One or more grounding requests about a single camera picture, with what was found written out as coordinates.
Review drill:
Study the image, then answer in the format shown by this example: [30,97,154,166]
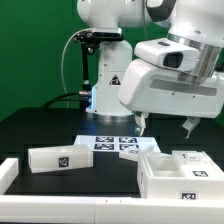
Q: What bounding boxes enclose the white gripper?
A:
[119,38,224,138]

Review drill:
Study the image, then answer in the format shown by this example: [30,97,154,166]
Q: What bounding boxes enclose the white cabinet door panel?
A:
[119,147,142,162]

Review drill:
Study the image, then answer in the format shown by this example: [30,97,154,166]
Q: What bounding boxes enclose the white cabinet door with knob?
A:
[172,151,224,180]

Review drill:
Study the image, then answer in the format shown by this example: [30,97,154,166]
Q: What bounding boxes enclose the white cabinet body box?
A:
[137,148,224,200]

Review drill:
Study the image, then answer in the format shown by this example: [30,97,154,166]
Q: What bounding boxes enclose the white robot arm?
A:
[77,0,224,134]

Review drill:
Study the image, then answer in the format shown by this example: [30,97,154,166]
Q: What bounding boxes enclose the white long cabinet block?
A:
[28,145,93,173]

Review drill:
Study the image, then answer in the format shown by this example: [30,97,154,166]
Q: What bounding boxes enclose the white base tag sheet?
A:
[74,135,160,152]

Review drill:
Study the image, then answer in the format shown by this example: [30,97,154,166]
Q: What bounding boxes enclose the black cables on table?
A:
[40,91,93,110]

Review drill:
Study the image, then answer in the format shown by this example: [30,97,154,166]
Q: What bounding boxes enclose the grey camera cable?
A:
[61,29,91,95]

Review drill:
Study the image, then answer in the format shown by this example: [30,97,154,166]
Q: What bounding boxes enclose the white front fence rail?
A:
[0,195,224,224]

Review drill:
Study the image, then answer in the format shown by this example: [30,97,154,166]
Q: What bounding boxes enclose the white fence rail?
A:
[0,195,224,224]
[0,158,19,195]

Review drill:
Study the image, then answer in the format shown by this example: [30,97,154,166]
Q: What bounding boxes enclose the white left fence rail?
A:
[0,158,19,195]

